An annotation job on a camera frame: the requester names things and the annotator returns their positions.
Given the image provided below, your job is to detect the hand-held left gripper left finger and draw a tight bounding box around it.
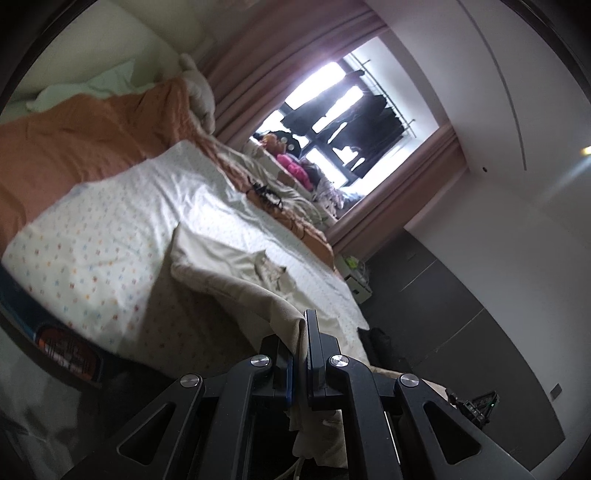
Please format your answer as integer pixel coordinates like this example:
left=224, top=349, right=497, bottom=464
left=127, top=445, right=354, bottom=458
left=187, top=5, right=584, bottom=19
left=60, top=335, right=294, bottom=480

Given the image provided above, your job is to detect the beige jacket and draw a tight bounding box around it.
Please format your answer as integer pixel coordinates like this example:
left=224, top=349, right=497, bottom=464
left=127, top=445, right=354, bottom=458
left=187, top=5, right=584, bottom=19
left=171, top=226, right=444, bottom=480

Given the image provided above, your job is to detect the crumpled beige duvet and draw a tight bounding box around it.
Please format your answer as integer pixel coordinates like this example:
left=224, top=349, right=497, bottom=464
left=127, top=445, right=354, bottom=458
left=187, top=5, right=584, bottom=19
left=217, top=138, right=324, bottom=222

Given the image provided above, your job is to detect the metal clothes rail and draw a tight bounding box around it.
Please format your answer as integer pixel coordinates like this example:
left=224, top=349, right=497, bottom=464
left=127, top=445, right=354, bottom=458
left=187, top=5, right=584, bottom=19
left=346, top=53, right=416, bottom=125

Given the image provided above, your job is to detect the black folded garment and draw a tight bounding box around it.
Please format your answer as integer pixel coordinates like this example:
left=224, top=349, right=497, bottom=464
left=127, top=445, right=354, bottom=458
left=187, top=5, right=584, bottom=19
left=358, top=328, right=393, bottom=365

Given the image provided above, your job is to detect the white nightstand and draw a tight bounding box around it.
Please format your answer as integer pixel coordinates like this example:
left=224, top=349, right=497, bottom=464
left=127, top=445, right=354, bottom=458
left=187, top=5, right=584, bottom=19
left=342, top=256, right=372, bottom=303

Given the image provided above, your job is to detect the white pillow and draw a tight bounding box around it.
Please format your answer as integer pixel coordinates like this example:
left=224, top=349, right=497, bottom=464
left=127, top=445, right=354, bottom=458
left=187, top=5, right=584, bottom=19
left=25, top=60, right=148, bottom=112

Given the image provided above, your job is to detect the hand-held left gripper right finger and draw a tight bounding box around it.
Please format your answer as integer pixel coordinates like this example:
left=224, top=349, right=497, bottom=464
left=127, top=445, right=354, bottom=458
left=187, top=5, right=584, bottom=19
left=302, top=310, right=536, bottom=480

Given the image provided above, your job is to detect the pile of floral clothes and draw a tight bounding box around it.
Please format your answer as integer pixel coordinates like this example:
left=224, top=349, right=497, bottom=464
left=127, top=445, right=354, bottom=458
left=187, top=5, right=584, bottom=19
left=309, top=178, right=356, bottom=217

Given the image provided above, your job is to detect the black cable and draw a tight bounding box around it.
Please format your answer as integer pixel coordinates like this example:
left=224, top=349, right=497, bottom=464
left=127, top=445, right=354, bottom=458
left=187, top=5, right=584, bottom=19
left=245, top=180, right=284, bottom=213

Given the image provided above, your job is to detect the black plush toy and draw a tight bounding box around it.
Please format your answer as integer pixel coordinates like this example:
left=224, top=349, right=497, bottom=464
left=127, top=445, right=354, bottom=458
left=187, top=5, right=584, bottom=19
left=263, top=131, right=305, bottom=155

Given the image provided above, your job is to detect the white dotted blanket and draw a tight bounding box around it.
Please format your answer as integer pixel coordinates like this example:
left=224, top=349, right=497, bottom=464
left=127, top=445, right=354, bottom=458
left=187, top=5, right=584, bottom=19
left=0, top=141, right=370, bottom=365

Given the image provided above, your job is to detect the row of dark hanging clothes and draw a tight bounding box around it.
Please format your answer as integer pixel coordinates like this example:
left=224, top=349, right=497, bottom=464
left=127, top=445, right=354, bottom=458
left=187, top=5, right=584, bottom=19
left=281, top=69, right=416, bottom=176

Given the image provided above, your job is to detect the grey plush toy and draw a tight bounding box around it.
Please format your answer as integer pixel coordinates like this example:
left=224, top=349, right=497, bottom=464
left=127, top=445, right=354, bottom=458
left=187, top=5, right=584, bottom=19
left=178, top=53, right=215, bottom=134

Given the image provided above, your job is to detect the cream headboard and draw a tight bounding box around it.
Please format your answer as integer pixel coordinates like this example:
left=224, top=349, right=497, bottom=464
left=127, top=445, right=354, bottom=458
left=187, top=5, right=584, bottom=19
left=0, top=0, right=218, bottom=102

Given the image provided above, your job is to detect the pink plush cloth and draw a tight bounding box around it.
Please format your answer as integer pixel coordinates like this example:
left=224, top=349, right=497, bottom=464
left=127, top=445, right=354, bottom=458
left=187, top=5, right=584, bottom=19
left=277, top=154, right=315, bottom=188

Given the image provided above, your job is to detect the orange blanket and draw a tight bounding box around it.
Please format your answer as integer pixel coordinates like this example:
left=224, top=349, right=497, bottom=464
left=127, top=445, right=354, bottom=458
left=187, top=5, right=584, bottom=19
left=0, top=76, right=333, bottom=268

